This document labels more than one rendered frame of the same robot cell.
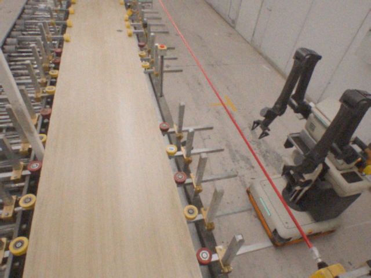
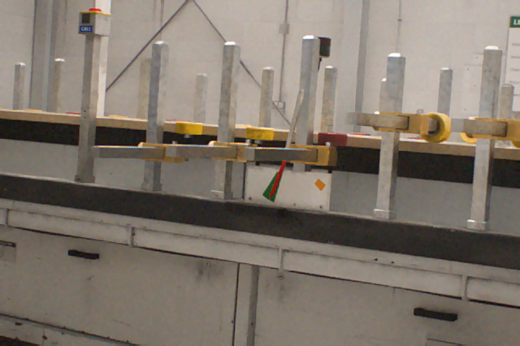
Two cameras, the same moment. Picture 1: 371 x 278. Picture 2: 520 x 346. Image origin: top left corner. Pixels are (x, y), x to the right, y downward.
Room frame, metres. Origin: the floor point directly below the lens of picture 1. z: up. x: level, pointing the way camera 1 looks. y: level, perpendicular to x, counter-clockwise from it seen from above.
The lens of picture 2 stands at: (4.92, -1.12, 0.92)
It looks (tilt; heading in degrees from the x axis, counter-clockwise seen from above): 3 degrees down; 143
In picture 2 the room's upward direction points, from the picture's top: 4 degrees clockwise
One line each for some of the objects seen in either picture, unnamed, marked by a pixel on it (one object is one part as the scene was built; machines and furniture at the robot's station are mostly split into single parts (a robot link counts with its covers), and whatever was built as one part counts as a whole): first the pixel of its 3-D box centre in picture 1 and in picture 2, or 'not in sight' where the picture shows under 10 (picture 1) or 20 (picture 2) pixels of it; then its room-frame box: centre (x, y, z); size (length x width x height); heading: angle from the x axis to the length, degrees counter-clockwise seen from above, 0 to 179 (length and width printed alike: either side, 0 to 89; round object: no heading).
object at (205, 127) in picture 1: (188, 129); not in sight; (1.50, 0.00, 0.84); 0.43 x 0.03 x 0.04; 111
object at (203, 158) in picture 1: (198, 179); not in sight; (0.97, -0.11, 0.90); 0.04 x 0.04 x 0.48; 21
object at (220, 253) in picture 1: (222, 259); not in sight; (0.52, -0.28, 0.82); 0.14 x 0.06 x 0.05; 21
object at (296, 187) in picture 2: not in sight; (286, 188); (2.81, 0.57, 0.75); 0.26 x 0.01 x 0.10; 21
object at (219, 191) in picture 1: (211, 212); not in sight; (0.73, -0.20, 0.92); 0.04 x 0.04 x 0.48; 21
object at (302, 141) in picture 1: (304, 150); not in sight; (1.28, -0.83, 0.99); 0.28 x 0.16 x 0.22; 21
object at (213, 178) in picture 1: (207, 179); not in sight; (1.03, -0.18, 0.83); 0.43 x 0.03 x 0.04; 111
